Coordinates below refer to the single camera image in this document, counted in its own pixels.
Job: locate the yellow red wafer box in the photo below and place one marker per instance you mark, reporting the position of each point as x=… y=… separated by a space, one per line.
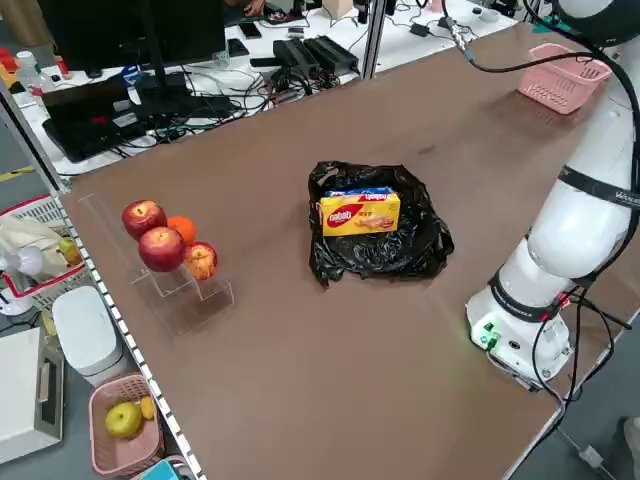
x=360 y=215

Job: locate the blue snack box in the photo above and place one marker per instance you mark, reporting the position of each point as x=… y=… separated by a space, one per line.
x=360 y=191

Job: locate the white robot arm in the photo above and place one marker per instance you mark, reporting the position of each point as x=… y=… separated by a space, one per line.
x=575 y=230

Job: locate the black plastic bag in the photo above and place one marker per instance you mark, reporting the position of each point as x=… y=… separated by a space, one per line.
x=380 y=255

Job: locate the pink plastic basket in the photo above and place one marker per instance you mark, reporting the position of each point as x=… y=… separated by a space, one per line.
x=550 y=90

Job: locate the white red-rimmed basket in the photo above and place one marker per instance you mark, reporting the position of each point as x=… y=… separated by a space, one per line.
x=35 y=210

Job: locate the small pink mesh basket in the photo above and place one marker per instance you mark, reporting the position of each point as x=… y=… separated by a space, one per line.
x=125 y=457

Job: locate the red yellow apple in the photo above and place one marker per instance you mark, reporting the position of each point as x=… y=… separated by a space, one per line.
x=201 y=260

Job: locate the clear acrylic fruit stand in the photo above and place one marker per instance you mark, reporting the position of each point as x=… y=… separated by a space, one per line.
x=210 y=300

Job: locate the orange fruit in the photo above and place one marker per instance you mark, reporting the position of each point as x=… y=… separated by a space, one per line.
x=184 y=229

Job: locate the black power supply unit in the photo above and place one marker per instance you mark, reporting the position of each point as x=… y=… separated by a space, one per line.
x=332 y=50
x=292 y=55

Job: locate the black phone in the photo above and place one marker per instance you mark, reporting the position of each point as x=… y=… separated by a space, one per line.
x=250 y=30

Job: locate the cardboard box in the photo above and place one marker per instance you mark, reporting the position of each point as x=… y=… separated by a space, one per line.
x=337 y=7

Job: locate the black power adapter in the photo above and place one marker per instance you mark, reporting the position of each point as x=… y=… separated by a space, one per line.
x=420 y=29

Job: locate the person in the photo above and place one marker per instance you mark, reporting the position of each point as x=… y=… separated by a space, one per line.
x=247 y=6

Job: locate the white waste bin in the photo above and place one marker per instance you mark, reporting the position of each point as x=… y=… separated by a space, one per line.
x=87 y=330

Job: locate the small green yellow fruit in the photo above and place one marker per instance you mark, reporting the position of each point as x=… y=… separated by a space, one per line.
x=70 y=251

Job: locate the black laptop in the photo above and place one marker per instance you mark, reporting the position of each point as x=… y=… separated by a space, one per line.
x=85 y=120

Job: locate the yellow green apple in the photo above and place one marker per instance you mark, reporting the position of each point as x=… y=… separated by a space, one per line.
x=122 y=420

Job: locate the teal box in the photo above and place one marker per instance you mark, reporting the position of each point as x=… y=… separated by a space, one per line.
x=165 y=471

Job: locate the black monitor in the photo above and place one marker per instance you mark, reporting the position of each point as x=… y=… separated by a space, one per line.
x=135 y=30

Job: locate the clear plastic bottle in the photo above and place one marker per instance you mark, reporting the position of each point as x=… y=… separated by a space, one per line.
x=30 y=72

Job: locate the white cabinet box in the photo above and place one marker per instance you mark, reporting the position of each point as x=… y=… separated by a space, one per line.
x=20 y=390

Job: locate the white power plug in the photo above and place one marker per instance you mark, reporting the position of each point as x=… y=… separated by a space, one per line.
x=590 y=455

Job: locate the aluminium frame post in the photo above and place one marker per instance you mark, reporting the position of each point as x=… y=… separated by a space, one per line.
x=372 y=37

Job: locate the aluminium table edge rail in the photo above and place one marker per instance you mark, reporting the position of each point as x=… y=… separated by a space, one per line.
x=115 y=310

